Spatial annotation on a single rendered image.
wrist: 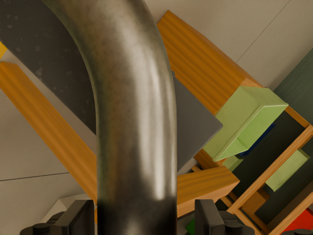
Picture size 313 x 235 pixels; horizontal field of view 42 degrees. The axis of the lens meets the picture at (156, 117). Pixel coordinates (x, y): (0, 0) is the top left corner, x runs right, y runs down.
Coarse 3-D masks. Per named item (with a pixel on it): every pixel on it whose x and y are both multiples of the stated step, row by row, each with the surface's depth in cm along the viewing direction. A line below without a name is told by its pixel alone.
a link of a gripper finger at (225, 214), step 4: (220, 212) 16; (224, 212) 16; (228, 212) 16; (224, 216) 15; (228, 216) 15; (232, 216) 15; (224, 220) 14; (228, 220) 14; (232, 220) 14; (236, 220) 14
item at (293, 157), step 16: (288, 112) 531; (272, 128) 584; (256, 144) 591; (304, 144) 556; (224, 160) 565; (240, 160) 602; (288, 160) 533; (304, 160) 524; (272, 176) 541; (288, 176) 532; (256, 192) 550; (240, 208) 580; (256, 208) 550; (304, 208) 518; (288, 224) 525; (304, 224) 522
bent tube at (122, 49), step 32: (64, 0) 14; (96, 0) 14; (128, 0) 14; (96, 32) 14; (128, 32) 14; (96, 64) 14; (128, 64) 14; (160, 64) 14; (96, 96) 14; (128, 96) 14; (160, 96) 14; (96, 128) 15; (128, 128) 14; (160, 128) 14; (96, 160) 15; (128, 160) 14; (160, 160) 14; (128, 192) 14; (160, 192) 14; (128, 224) 14; (160, 224) 14
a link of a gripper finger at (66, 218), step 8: (80, 200) 16; (88, 200) 16; (72, 208) 15; (80, 208) 15; (88, 208) 15; (64, 216) 14; (72, 216) 14; (80, 216) 14; (88, 216) 15; (56, 224) 13; (64, 224) 13; (72, 224) 13; (80, 224) 14; (88, 224) 15; (64, 232) 13; (72, 232) 13; (80, 232) 14; (88, 232) 15
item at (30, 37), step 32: (0, 0) 19; (32, 0) 19; (0, 32) 19; (32, 32) 19; (64, 32) 19; (32, 64) 19; (64, 64) 19; (64, 96) 19; (192, 96) 19; (192, 128) 19
